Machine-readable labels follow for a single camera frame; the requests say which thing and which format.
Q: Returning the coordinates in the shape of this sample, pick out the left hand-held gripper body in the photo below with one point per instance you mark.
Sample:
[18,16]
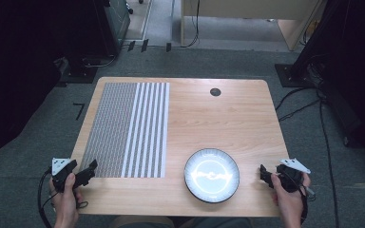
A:
[64,173]

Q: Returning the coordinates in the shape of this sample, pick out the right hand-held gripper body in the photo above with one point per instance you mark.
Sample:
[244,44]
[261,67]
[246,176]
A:
[290,177]

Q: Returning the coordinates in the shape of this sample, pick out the white plate with black rim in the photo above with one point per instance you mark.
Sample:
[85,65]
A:
[211,175]

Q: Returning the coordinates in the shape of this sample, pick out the person's right hand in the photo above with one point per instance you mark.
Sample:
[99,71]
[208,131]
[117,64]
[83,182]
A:
[286,202]

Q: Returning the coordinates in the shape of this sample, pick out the person's left hand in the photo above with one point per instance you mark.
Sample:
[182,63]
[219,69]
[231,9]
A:
[66,202]

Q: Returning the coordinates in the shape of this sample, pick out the grey striped placemat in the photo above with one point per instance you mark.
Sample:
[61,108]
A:
[114,133]

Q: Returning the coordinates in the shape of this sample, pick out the black floor tape corner mark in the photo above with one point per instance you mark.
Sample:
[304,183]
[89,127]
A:
[80,109]

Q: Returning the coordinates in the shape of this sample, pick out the black stand base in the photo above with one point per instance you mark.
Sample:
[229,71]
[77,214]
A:
[293,76]
[80,71]

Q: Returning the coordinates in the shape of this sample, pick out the black floor tape strip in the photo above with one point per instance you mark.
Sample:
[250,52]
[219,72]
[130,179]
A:
[131,46]
[144,45]
[168,47]

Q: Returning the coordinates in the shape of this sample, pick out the dark green cabinet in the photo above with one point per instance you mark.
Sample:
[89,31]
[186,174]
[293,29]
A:
[119,22]

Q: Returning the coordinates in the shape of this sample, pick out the light wooden desk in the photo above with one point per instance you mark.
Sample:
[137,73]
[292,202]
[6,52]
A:
[247,9]

